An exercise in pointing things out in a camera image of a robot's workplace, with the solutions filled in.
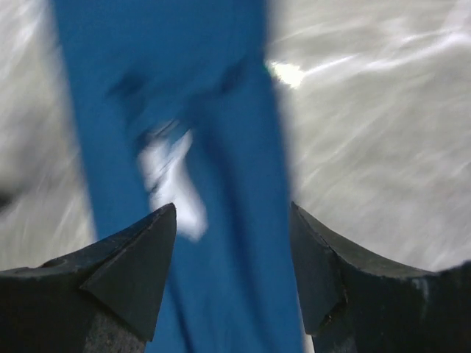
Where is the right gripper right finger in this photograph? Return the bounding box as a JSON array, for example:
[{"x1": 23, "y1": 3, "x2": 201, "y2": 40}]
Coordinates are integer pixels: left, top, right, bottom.
[{"x1": 290, "y1": 204, "x2": 470, "y2": 353}]

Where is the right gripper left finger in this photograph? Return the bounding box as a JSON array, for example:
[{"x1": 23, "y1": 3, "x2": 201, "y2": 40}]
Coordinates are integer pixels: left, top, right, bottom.
[{"x1": 1, "y1": 204, "x2": 176, "y2": 353}]

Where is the blue printed t-shirt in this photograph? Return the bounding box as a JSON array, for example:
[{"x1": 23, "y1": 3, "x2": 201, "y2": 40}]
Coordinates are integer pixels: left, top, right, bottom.
[{"x1": 52, "y1": 1, "x2": 303, "y2": 352}]

